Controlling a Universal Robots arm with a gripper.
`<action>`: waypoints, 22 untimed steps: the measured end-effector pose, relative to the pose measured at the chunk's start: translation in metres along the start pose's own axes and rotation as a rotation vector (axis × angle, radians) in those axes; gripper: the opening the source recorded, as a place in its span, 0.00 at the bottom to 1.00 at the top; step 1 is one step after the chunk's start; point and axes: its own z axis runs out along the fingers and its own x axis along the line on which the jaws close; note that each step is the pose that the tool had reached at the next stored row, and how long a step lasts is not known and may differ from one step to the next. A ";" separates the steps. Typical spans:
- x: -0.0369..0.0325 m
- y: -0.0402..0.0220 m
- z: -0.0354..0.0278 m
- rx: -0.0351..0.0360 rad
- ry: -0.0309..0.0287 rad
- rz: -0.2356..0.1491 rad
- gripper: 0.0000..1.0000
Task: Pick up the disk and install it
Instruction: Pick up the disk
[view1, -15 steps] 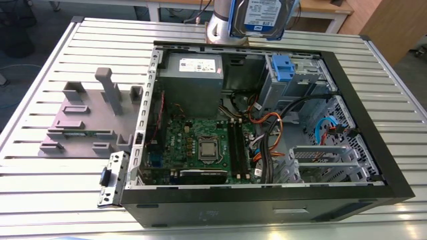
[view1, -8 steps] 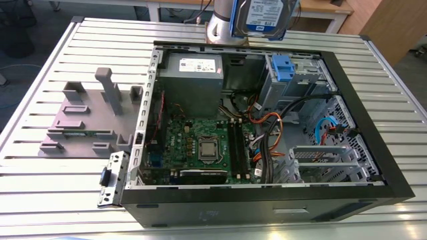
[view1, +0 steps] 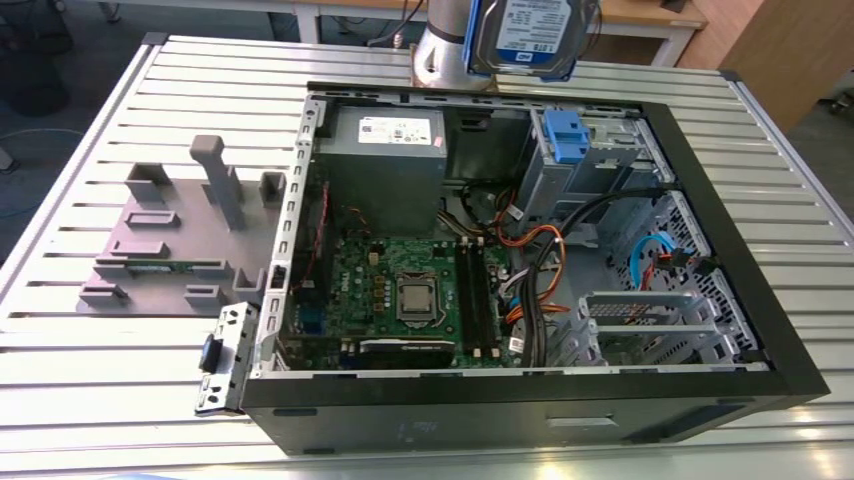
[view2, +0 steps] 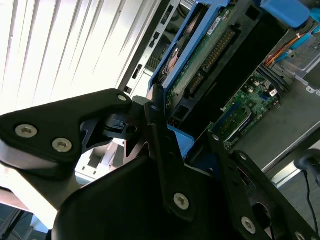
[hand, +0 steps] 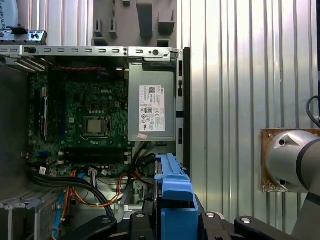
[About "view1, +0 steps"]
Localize blue wire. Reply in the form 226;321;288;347
627;232;680;292

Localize hard disk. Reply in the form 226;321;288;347
464;0;583;82

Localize metal disk bay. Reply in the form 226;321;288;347
573;290;762;370

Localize CPU socket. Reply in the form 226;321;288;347
392;271;440;327

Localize green motherboard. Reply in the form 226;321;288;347
285;236;532;372

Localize silver CPU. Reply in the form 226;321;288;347
397;284;435;315

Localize grey power supply unit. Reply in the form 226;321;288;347
311;104;448;240

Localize black RAM slot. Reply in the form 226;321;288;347
473;238;503;360

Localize black graphics card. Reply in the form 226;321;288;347
337;337;456;372

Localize blue plastic drive latch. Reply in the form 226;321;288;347
541;108;593;165

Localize grey metal drive cage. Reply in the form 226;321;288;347
513;105;676;242

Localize metal expansion card retainer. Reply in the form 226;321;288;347
192;301;263;417

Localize black PC case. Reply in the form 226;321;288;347
236;79;831;456

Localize green RAM stick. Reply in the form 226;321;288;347
125;261;200;274

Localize grey parts rack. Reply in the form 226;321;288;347
76;133;289;318

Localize black power connector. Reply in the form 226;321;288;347
656;247;720;275

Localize black chair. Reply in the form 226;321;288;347
0;19;72;117

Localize wooden cabinet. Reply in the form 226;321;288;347
672;0;854;134

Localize yellow and black wire bundle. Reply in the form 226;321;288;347
436;208;503;242

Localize thin red wire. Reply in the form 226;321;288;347
297;179;333;291

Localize orange and yellow wires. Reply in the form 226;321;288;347
496;224;568;322

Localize thick black cable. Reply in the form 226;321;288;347
517;188;672;370

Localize wooden desk with white frame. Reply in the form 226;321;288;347
292;0;710;69

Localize blue floor cable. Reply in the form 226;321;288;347
0;128;92;147

